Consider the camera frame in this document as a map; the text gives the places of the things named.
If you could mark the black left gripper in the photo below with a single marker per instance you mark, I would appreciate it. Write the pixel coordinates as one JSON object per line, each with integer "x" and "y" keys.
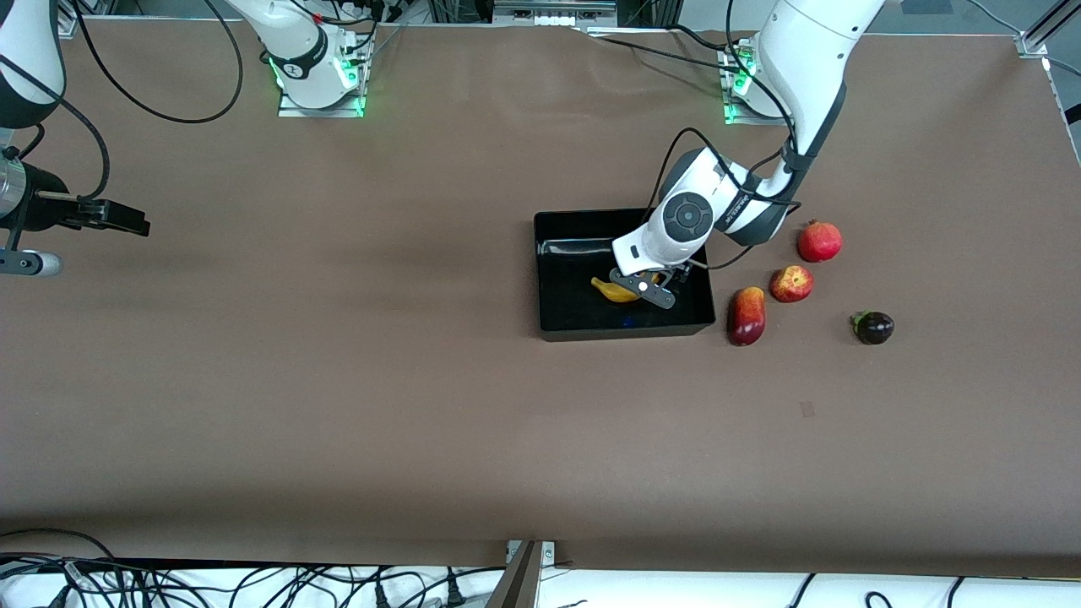
{"x": 673, "y": 274}

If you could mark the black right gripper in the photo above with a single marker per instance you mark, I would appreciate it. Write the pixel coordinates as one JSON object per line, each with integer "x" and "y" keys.
{"x": 42, "y": 208}

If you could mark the yellow banana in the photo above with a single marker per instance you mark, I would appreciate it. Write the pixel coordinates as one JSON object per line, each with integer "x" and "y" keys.
{"x": 616, "y": 293}

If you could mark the black plastic tray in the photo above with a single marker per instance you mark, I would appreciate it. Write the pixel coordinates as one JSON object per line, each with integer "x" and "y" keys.
{"x": 583, "y": 319}

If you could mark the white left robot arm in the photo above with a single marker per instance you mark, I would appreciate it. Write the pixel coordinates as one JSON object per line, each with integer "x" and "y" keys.
{"x": 811, "y": 51}

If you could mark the red yellow mango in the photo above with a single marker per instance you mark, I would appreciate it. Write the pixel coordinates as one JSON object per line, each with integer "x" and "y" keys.
{"x": 746, "y": 317}

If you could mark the red yellow apple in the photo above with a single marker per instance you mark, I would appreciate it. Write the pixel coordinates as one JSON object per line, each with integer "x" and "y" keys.
{"x": 792, "y": 284}

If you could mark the red pomegranate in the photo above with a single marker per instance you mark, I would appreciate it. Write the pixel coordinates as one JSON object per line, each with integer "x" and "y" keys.
{"x": 821, "y": 242}

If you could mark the dark purple eggplant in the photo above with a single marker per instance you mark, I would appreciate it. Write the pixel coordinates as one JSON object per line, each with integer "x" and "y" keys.
{"x": 876, "y": 328}

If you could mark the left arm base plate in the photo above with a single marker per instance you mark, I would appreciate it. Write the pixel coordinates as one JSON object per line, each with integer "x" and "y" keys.
{"x": 735, "y": 116}

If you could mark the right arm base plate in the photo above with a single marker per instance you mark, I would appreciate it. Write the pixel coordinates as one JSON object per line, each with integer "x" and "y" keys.
{"x": 321, "y": 111}

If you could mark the silver aluminium rail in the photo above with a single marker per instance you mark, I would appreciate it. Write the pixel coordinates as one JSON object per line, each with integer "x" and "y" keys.
{"x": 549, "y": 13}

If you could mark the dark stand post with bracket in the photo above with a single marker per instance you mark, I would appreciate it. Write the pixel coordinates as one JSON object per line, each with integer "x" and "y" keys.
{"x": 517, "y": 583}

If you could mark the aluminium table frame corner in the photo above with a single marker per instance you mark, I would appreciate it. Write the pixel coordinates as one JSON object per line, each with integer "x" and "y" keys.
{"x": 1032, "y": 42}

